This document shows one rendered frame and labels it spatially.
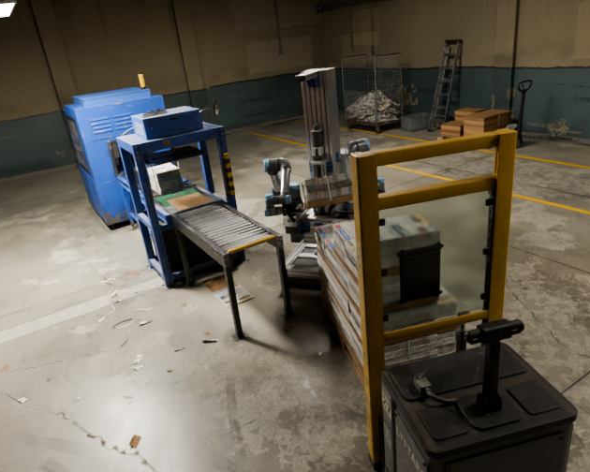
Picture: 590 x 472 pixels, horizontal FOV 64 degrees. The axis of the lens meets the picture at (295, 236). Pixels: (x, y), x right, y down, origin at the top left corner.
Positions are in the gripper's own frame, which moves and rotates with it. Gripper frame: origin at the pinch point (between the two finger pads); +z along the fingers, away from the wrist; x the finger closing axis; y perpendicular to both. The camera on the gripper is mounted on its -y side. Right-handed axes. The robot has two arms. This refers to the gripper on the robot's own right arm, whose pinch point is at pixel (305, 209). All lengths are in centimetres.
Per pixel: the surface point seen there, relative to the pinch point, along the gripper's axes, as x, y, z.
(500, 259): -174, -41, 75
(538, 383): -195, -96, 75
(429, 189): -191, -3, 38
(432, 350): -118, -98, 54
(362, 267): -184, -33, 5
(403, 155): -199, 13, 26
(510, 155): -193, 7, 77
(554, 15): 389, 276, 506
